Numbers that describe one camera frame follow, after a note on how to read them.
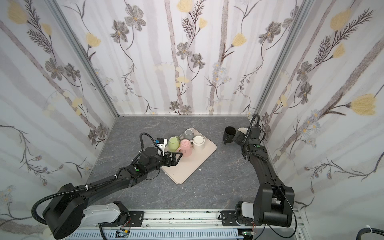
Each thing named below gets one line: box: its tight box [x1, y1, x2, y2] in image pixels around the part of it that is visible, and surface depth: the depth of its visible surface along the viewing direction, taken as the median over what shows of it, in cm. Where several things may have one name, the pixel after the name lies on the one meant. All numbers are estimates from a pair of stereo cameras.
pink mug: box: [180, 138, 193, 158], surface depth 93 cm
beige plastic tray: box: [161, 128, 217, 185], surface depth 95 cm
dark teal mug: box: [232, 127, 248, 146], surface depth 81 cm
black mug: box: [222, 126, 237, 145], surface depth 102 cm
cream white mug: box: [190, 135, 206, 151], surface depth 98 cm
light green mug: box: [168, 136, 180, 152], surface depth 95 cm
